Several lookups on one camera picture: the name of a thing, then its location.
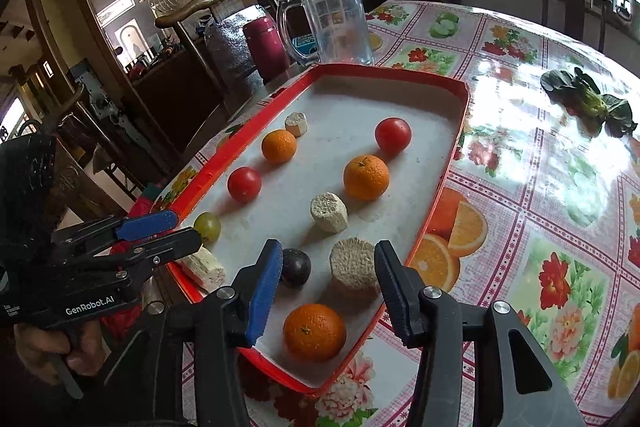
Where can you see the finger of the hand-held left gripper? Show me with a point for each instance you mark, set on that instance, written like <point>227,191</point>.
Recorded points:
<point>147,224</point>
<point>170,244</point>

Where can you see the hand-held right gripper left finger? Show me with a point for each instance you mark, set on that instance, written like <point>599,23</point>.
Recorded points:
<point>265,292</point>

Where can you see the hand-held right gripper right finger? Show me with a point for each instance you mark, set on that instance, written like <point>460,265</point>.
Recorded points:
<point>395,297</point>

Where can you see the long beige food chunk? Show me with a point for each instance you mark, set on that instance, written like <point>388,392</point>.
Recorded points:
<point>202,268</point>

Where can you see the dark purple plum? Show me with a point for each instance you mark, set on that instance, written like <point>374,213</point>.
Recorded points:
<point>297,267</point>

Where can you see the green round fruit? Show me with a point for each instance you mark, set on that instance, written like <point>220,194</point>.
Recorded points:
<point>207,227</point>

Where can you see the red tomato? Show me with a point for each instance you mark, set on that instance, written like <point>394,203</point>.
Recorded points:
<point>393,135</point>
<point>244,183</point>

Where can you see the medium beige food chunk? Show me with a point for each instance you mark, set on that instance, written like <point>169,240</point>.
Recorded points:
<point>329,212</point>

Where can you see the orange with stem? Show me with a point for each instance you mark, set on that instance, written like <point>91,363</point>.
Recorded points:
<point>366,177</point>

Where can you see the small mandarin orange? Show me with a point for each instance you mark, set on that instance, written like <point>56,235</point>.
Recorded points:
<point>279,146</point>

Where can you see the small beige food chunk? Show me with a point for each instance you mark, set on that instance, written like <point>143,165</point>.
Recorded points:
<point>296,124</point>

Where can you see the red rimmed white tray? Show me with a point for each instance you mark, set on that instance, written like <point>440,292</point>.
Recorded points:
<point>325,117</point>

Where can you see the person's left hand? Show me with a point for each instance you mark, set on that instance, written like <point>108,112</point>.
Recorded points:
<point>42,349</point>

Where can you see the dark wooden cabinet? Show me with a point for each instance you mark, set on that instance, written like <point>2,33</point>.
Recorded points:
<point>165,92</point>

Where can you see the floral fruit print tablecloth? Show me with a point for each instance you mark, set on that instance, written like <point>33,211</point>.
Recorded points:
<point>525,207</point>

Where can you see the dark red thermos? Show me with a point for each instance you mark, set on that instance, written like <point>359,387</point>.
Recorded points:
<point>265,47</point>

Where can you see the clear glass pitcher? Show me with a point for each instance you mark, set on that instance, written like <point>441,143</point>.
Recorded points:
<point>330,22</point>

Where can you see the green leafy vegetable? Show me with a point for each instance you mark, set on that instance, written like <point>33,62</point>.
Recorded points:
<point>590,102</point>

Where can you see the dark wooden chair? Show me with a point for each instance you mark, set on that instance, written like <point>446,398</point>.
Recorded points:
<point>575,12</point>

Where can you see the dark kettle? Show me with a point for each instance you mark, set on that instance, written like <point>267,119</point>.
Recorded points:
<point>626,9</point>

